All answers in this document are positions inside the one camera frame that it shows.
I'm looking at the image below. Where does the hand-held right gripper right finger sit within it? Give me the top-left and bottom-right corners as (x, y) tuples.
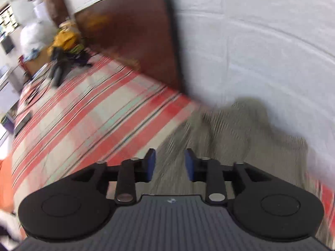
(184, 149), (270, 206)

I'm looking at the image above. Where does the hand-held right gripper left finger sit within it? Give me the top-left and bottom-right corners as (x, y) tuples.
(71, 148), (157, 206)

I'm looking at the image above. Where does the green striped shirt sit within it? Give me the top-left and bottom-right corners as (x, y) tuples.
(157, 97), (326, 241)

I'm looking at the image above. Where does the pile of dark clothes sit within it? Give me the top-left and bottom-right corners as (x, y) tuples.
(48, 49), (93, 87)

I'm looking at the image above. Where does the red plaid bed sheet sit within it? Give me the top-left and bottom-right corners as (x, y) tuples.
(10, 51), (331, 215)

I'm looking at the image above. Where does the black phone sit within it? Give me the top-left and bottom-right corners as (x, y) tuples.
(14, 114), (32, 136)

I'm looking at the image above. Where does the brown wooden headboard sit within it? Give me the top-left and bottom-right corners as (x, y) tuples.
(75, 0), (187, 96)

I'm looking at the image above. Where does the person's orange clothing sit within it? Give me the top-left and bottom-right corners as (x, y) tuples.
(0, 157), (14, 213)

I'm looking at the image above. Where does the yellow bag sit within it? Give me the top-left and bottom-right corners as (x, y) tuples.
(48, 27), (81, 55)

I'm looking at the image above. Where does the white cabinet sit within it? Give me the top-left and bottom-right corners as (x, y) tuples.
(0, 65), (22, 113)

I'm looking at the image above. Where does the white plastic bag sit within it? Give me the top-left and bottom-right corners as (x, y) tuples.
(19, 0), (58, 56)

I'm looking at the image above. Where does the window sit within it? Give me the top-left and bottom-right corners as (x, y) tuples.
(0, 4), (19, 36)

